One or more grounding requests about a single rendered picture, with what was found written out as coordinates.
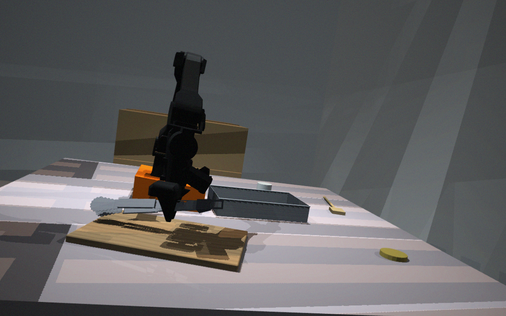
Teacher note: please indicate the grey cylinder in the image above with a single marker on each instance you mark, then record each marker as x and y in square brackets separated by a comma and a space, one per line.
[264, 186]

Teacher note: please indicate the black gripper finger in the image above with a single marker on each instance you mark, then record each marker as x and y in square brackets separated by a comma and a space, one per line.
[168, 207]
[183, 192]

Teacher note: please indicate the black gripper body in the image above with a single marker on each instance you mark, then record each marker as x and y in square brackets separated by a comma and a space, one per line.
[169, 184]

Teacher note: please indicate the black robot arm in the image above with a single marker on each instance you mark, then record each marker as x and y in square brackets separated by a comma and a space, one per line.
[177, 136]

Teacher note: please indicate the olive-yellow flat disc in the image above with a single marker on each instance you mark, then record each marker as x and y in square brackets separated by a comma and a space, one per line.
[393, 254]

